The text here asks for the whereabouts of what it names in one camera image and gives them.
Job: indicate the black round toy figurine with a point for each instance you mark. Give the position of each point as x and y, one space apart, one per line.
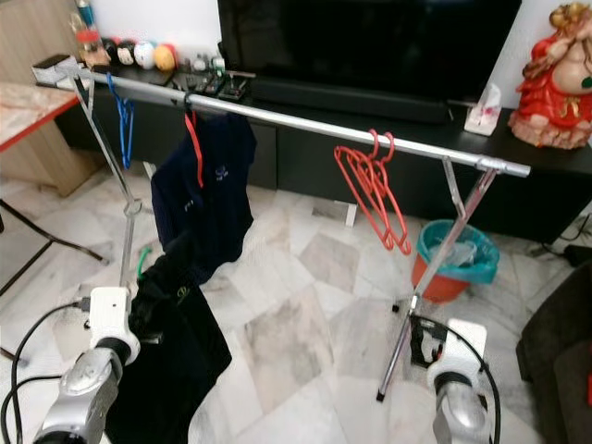
117 53

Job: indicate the small white box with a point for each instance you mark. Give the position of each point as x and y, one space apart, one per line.
53 69

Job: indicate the black shirt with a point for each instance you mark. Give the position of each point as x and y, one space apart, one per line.
176 370

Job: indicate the black and red hanger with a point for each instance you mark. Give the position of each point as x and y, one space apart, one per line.
196 153

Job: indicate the red robed figurine statue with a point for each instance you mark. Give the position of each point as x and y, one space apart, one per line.
555 92

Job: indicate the green plastic hanger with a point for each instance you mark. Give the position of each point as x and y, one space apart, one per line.
142 262

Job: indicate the gold trophy blue globe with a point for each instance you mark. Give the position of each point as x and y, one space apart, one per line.
83 18

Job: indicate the white pink tissue box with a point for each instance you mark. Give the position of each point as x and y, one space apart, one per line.
483 116

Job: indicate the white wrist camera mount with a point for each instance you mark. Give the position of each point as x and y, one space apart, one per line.
458 351
113 314

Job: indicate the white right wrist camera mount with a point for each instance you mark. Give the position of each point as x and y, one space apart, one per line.
458 351

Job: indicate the white round toy figurine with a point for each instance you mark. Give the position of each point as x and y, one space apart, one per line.
143 55

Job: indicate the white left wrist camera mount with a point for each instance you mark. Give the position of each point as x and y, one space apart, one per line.
113 314

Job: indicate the orange bin with teal bag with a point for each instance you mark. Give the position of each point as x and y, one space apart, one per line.
435 282

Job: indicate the pink marble top table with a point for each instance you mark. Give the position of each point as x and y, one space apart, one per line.
23 106

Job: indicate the blue plastic hanger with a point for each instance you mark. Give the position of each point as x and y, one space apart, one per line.
125 134

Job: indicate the navy blue shirt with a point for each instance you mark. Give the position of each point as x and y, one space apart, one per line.
208 203

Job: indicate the black soundbar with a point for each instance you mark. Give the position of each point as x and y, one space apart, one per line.
351 102

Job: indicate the black flat television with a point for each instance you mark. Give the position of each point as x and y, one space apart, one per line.
370 46

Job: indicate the orange round toy figurine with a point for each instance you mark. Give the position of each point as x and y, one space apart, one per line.
165 58

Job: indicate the silver metal clothes rack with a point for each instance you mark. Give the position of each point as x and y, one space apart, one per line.
296 125

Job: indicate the black television console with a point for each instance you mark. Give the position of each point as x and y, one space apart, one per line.
305 162

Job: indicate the red plastic hanger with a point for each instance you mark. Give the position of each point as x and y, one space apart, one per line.
347 162
402 242

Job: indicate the dark brown sofa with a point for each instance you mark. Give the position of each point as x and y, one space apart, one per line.
560 361

